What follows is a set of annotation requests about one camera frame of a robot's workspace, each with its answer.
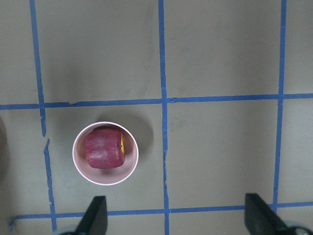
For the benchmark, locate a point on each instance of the red yellow apple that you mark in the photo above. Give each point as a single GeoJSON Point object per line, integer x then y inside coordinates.
{"type": "Point", "coordinates": [104, 148]}

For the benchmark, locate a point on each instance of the pink bowl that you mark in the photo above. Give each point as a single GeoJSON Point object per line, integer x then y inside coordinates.
{"type": "Point", "coordinates": [105, 177]}

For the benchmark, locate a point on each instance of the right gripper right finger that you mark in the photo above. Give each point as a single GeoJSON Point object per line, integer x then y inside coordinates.
{"type": "Point", "coordinates": [260, 219]}

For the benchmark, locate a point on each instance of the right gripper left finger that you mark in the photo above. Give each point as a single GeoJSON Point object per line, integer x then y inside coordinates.
{"type": "Point", "coordinates": [95, 219]}

